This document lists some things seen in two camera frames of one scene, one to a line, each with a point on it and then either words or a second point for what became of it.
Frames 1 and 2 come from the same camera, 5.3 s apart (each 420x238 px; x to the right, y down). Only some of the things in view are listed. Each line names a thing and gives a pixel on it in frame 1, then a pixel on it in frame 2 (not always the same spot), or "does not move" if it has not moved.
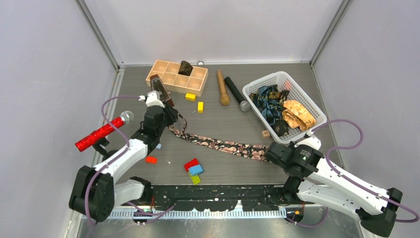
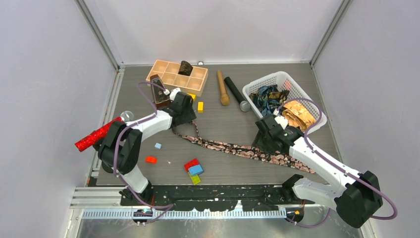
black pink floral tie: [259, 152] does not move
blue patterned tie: [269, 100] does not move
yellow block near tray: [189, 96] does not move
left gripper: [171, 114] to [190, 116]
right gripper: [291, 146] to [258, 142]
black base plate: [217, 198] does not move
